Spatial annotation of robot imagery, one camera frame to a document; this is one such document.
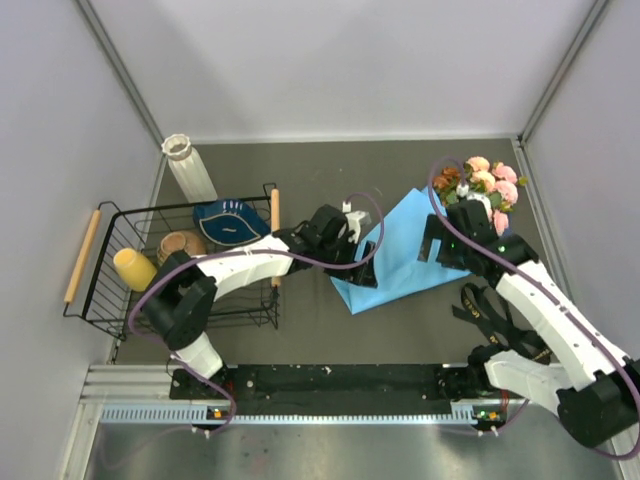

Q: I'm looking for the aluminium slotted rail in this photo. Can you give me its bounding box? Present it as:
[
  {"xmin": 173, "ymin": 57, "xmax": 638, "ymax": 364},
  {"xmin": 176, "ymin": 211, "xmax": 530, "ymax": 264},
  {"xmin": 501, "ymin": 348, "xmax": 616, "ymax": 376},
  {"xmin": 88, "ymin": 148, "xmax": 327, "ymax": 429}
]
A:
[{"xmin": 81, "ymin": 365, "xmax": 522, "ymax": 432}]

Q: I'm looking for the brown ceramic bowl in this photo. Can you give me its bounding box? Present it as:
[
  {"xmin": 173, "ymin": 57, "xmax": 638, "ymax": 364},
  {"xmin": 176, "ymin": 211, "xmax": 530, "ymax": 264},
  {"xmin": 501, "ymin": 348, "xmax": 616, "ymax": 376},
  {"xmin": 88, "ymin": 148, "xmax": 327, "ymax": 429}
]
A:
[{"xmin": 156, "ymin": 230, "xmax": 207, "ymax": 266}]

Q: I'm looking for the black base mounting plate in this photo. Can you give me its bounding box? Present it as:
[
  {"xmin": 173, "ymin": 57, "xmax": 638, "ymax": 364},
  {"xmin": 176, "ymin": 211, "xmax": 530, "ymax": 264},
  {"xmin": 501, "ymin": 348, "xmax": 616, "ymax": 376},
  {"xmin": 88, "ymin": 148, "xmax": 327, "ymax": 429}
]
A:
[{"xmin": 169, "ymin": 363, "xmax": 481, "ymax": 416}]

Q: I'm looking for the blue leaf-pattern plate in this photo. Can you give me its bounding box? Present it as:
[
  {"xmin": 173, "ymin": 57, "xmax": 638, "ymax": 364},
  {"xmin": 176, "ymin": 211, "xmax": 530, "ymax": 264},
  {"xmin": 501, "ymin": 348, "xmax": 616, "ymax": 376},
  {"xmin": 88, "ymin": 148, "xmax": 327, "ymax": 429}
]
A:
[{"xmin": 192, "ymin": 199, "xmax": 271, "ymax": 247}]

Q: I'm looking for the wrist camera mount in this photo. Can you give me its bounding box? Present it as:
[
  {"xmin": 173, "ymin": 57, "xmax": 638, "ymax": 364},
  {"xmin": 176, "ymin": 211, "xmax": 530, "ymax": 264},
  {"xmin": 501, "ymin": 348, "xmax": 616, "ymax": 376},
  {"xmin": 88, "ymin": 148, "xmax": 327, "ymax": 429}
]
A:
[
  {"xmin": 341, "ymin": 201, "xmax": 371, "ymax": 244},
  {"xmin": 456, "ymin": 183, "xmax": 491, "ymax": 208}
]

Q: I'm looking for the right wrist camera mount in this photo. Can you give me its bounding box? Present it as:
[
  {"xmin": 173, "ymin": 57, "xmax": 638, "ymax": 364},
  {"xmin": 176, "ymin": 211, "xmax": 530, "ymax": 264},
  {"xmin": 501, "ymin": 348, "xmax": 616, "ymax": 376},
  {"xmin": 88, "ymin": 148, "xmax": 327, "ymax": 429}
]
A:
[{"xmin": 456, "ymin": 183, "xmax": 491, "ymax": 208}]

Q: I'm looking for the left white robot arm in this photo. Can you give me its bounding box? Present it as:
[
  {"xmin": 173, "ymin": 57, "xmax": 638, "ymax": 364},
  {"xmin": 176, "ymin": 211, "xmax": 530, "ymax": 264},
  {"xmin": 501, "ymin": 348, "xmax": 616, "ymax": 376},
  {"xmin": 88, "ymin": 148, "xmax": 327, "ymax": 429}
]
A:
[{"xmin": 132, "ymin": 202, "xmax": 380, "ymax": 397}]

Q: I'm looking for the black ribbon gold lettering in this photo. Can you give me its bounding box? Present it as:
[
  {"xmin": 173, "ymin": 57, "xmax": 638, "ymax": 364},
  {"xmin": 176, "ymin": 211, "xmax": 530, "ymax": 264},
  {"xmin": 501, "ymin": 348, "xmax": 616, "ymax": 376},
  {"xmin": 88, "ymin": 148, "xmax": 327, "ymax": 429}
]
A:
[{"xmin": 451, "ymin": 283, "xmax": 552, "ymax": 365}]

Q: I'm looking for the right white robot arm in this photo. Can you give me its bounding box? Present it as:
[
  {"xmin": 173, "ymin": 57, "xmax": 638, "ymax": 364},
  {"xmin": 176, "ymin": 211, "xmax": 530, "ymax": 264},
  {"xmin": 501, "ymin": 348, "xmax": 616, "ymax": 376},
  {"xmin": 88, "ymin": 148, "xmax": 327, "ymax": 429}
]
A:
[{"xmin": 423, "ymin": 200, "xmax": 639, "ymax": 448}]

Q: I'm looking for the pink and brown flower bouquet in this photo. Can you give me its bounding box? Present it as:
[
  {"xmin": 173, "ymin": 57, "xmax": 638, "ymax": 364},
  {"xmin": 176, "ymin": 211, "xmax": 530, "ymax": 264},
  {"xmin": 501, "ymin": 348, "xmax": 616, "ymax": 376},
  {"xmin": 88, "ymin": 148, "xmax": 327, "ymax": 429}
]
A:
[{"xmin": 431, "ymin": 156, "xmax": 528, "ymax": 236}]

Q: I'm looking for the white ribbed ceramic vase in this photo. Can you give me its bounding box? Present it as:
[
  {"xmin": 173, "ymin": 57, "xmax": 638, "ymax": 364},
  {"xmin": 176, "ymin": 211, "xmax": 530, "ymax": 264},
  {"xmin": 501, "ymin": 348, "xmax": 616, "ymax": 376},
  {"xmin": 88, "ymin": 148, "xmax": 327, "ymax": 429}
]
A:
[{"xmin": 161, "ymin": 134, "xmax": 218, "ymax": 203}]

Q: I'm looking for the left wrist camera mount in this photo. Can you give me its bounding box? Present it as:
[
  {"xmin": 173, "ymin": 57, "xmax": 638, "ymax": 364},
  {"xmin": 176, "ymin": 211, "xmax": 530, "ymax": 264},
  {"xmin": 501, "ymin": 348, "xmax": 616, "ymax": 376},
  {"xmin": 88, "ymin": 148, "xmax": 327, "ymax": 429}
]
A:
[{"xmin": 341, "ymin": 201, "xmax": 371, "ymax": 244}]

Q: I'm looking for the purple cable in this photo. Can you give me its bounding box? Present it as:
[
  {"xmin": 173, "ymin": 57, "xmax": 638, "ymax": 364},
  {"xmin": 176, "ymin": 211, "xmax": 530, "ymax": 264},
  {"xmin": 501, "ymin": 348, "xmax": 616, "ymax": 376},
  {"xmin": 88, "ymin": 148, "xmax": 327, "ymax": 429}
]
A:
[
  {"xmin": 127, "ymin": 192, "xmax": 386, "ymax": 436},
  {"xmin": 429, "ymin": 155, "xmax": 640, "ymax": 460}
]

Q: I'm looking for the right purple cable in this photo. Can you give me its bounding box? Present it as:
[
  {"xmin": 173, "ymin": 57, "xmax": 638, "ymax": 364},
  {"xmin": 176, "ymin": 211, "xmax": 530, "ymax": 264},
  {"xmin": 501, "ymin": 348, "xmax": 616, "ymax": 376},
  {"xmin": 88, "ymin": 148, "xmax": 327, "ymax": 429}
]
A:
[{"xmin": 429, "ymin": 155, "xmax": 640, "ymax": 460}]

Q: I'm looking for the black wire dish basket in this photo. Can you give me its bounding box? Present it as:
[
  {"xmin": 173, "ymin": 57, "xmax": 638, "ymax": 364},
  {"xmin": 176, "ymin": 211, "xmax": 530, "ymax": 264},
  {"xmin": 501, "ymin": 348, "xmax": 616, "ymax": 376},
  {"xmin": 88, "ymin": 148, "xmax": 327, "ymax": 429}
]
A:
[{"xmin": 63, "ymin": 201, "xmax": 279, "ymax": 345}]

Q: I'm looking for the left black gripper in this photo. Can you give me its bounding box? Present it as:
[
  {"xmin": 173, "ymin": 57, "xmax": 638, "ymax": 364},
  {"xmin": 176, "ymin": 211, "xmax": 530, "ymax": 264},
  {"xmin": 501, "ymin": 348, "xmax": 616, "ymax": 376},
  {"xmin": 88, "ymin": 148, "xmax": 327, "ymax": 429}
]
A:
[{"xmin": 316, "ymin": 232, "xmax": 375, "ymax": 287}]

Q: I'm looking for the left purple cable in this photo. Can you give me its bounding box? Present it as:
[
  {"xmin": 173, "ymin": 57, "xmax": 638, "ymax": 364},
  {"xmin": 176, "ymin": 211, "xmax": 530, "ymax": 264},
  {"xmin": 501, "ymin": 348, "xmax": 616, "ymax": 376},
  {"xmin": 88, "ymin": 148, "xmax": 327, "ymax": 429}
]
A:
[{"xmin": 127, "ymin": 192, "xmax": 386, "ymax": 436}]

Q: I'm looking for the yellow cup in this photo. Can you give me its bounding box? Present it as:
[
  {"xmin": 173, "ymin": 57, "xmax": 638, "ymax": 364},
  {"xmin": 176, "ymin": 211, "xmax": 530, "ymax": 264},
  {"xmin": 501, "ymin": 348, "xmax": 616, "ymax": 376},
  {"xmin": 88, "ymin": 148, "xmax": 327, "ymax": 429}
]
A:
[{"xmin": 113, "ymin": 248, "xmax": 157, "ymax": 292}]

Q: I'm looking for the blue wrapping paper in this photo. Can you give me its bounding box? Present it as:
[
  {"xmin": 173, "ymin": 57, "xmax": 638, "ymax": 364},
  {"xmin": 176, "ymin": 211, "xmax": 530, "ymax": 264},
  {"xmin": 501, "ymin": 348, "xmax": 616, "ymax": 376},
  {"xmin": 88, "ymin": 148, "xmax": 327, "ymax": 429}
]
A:
[{"xmin": 332, "ymin": 189, "xmax": 470, "ymax": 315}]

